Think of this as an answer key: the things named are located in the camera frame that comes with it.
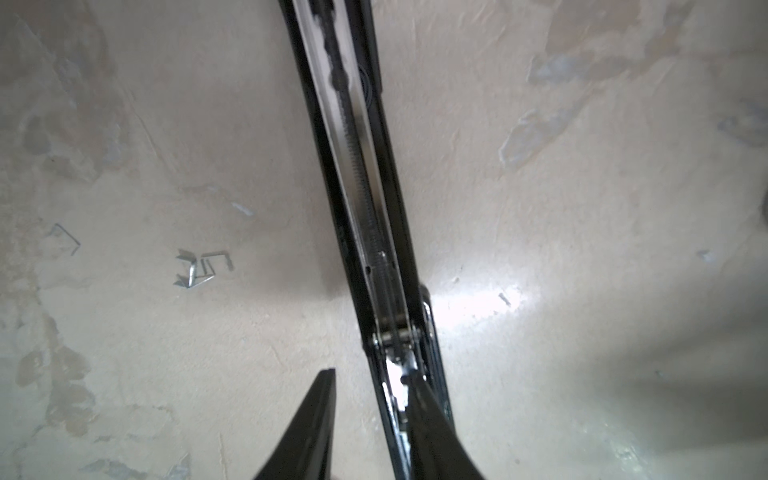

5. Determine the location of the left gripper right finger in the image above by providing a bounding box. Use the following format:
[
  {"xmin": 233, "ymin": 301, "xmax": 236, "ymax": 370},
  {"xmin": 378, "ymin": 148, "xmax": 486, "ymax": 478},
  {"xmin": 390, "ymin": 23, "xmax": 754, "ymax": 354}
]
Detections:
[{"xmin": 406, "ymin": 373, "xmax": 483, "ymax": 480}]

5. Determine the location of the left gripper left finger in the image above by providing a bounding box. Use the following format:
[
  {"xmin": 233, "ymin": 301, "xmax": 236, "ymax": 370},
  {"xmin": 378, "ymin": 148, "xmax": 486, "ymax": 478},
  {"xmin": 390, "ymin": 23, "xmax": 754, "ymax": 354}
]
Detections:
[{"xmin": 255, "ymin": 369, "xmax": 336, "ymax": 480}]

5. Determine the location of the small loose staple strip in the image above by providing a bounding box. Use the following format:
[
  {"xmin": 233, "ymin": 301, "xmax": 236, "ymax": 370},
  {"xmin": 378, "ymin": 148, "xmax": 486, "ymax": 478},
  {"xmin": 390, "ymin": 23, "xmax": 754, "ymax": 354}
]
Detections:
[{"xmin": 174, "ymin": 249, "xmax": 235, "ymax": 289}]

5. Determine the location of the single loose staple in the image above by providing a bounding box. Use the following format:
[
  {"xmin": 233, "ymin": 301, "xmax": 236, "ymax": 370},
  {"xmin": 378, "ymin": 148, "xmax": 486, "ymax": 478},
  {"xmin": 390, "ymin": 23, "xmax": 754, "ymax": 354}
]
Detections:
[{"xmin": 49, "ymin": 223, "xmax": 82, "ymax": 256}]

